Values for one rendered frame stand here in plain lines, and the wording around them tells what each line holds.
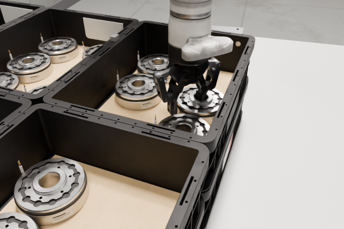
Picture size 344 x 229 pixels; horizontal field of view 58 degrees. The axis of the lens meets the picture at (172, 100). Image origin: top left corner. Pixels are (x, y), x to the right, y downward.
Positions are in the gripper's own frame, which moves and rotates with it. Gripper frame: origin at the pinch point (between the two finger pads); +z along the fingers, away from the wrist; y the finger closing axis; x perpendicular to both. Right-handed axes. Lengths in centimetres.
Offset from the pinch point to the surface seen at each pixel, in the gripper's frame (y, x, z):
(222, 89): -12.3, -4.9, 2.4
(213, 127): 4.4, 15.6, -7.4
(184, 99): 0.0, -1.2, -0.7
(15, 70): 29.9, -29.6, -0.5
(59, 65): 19.7, -33.5, 2.6
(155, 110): 5.2, -4.2, 2.5
